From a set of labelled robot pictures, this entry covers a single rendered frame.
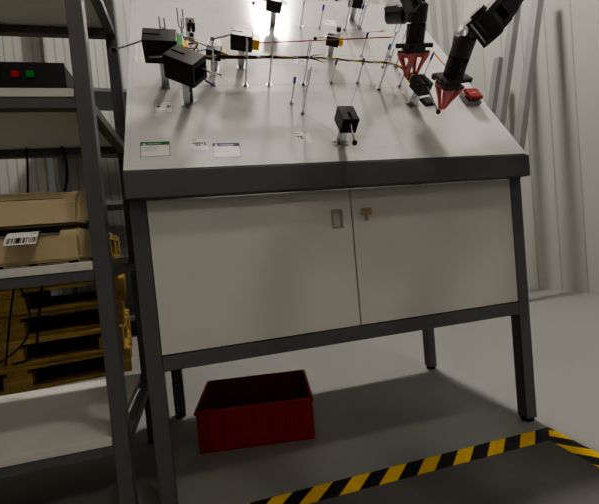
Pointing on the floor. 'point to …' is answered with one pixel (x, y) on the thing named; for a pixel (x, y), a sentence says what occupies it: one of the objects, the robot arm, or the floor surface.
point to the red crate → (255, 411)
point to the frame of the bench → (155, 368)
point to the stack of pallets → (55, 361)
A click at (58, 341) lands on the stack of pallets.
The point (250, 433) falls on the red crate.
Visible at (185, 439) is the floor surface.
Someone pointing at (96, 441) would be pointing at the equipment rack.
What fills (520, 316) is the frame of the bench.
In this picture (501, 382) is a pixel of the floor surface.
